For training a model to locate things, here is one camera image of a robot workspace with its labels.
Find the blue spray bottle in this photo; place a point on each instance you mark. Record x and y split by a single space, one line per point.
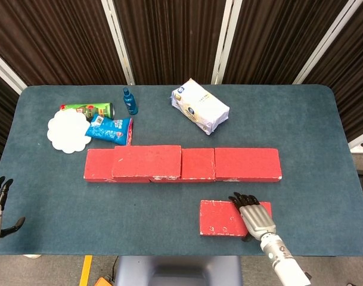
130 102

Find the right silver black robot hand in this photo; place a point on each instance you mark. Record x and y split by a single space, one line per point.
257 220

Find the orange floor object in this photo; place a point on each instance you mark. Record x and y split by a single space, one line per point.
105 282

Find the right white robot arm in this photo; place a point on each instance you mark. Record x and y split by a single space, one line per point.
282 259

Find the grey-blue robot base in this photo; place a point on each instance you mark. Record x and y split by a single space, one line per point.
178 271

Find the red foam brick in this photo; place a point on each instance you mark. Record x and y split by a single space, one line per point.
199 164
220 217
97 165
246 164
145 162

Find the white tissue pack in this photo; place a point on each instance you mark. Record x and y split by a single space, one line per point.
199 107

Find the green chip can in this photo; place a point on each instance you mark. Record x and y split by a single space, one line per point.
91 108

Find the blue snack bag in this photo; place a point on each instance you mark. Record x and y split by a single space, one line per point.
109 129

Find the white flower-shaped plate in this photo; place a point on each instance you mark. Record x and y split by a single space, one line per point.
65 131

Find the teal felt table cover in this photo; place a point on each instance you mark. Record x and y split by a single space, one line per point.
139 214

